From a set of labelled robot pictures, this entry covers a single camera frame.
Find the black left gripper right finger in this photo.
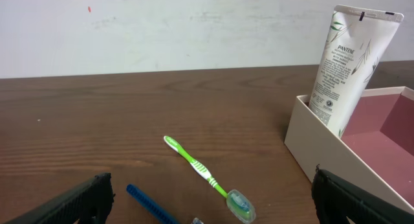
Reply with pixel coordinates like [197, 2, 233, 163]
[311, 168, 413, 224]

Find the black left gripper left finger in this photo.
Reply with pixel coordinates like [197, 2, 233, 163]
[6, 173, 114, 224]

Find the white box with pink interior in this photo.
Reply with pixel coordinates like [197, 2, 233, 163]
[285, 87, 413, 212]

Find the blue disposable razor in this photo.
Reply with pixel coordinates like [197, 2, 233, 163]
[126, 184, 179, 224]

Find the green white toothbrush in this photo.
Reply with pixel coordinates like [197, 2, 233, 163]
[163, 136, 256, 224]

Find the white Pantene tube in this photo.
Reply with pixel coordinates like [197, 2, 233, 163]
[309, 5, 404, 137]

